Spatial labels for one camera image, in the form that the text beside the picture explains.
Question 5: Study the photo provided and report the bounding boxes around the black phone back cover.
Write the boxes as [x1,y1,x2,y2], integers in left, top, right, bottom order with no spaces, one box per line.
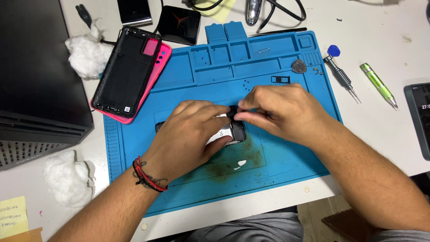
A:
[92,28,163,117]

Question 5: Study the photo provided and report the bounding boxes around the disassembled black smartphone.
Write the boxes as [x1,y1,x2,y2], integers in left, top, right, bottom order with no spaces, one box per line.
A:
[155,105,247,147]

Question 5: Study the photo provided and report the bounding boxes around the person's right hand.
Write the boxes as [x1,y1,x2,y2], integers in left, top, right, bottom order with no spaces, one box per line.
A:
[233,83,340,146]

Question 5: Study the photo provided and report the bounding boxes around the black cable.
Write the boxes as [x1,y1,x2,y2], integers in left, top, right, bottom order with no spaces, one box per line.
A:
[183,0,307,31]

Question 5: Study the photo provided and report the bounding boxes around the grey precision screwdriver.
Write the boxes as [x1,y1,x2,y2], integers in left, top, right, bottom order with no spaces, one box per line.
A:
[323,55,361,104]

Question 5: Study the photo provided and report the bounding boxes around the grey triangular pick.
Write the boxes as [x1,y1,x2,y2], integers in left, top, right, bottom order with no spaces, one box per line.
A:
[292,59,307,74]

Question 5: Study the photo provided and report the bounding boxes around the person's left hand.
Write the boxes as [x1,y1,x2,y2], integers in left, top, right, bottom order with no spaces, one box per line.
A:
[143,100,238,184]

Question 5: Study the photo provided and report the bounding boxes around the red black braided bracelet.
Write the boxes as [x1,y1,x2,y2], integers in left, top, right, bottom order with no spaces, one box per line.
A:
[132,156,168,193]

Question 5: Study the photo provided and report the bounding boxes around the blue silicone repair mat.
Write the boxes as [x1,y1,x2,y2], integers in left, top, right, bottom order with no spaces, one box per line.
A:
[103,22,343,217]

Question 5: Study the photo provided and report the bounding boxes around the black computer case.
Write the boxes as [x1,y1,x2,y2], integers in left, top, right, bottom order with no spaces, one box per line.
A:
[0,0,95,171]

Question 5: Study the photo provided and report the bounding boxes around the person's grey shirt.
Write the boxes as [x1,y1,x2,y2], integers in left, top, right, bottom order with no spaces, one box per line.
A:
[158,212,430,242]

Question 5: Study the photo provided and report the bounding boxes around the chrome tool handle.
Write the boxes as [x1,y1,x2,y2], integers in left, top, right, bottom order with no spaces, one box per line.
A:
[245,0,262,26]

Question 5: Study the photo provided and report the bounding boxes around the pink phone case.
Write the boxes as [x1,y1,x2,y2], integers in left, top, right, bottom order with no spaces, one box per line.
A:
[90,38,173,124]

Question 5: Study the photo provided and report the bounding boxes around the dark green smartphone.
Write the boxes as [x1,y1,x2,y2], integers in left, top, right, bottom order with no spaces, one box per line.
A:
[404,82,430,161]

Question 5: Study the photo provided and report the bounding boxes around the black tweezers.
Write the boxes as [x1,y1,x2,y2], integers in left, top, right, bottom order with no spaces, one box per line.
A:
[248,27,308,37]

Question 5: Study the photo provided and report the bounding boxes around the black silver phone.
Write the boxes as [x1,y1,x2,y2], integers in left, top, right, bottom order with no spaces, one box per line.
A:
[116,0,153,27]

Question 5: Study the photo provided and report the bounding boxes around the yellow sticky note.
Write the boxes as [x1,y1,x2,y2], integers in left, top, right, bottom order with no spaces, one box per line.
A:
[0,196,29,239]

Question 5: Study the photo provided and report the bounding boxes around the green precision screwdriver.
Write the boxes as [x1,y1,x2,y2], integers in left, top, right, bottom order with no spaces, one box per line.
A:
[360,63,399,111]

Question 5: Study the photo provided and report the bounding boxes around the white cotton wad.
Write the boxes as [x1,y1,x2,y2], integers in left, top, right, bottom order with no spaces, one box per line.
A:
[43,150,96,207]
[65,19,114,80]

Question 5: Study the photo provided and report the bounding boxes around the brown wallet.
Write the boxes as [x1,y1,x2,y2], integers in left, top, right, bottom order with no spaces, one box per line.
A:
[321,208,387,242]

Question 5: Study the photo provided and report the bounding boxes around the pale yellow paper sheet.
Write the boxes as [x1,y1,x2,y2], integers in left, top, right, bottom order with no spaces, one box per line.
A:
[193,0,237,23]

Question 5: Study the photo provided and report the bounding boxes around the black square box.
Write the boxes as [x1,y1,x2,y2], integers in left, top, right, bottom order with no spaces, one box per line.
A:
[157,5,201,46]

